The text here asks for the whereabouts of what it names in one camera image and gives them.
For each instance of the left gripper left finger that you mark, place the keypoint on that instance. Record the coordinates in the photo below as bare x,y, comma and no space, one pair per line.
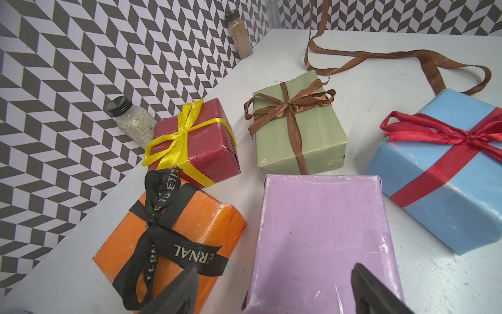
179,297

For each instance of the brown ribbon of purple box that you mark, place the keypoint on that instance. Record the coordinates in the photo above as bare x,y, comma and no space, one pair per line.
431,62

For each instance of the maroon gift box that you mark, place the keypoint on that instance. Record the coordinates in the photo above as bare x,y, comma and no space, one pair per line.
204,145

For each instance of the orange gift box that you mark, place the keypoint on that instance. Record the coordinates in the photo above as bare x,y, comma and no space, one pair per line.
204,220

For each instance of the black printed ribbon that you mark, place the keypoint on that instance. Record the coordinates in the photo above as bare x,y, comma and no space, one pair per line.
166,199

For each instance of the purple gift box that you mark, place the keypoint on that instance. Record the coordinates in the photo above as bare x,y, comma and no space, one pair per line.
313,231

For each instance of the brown ribbon on green box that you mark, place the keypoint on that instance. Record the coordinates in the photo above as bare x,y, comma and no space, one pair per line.
311,97

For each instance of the blue gift box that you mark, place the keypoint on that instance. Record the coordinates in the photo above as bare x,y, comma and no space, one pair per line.
443,166

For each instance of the yellow ribbon on maroon box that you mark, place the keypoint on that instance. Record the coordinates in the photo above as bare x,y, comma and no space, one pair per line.
184,137

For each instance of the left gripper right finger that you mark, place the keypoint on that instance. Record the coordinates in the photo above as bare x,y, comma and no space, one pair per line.
372,296

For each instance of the white spice shaker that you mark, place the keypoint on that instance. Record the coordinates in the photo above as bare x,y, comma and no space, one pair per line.
135,122

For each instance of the brown spice shaker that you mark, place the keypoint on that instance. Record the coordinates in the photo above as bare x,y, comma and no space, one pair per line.
239,33

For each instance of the green gift box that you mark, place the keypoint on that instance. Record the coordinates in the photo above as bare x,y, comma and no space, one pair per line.
324,141

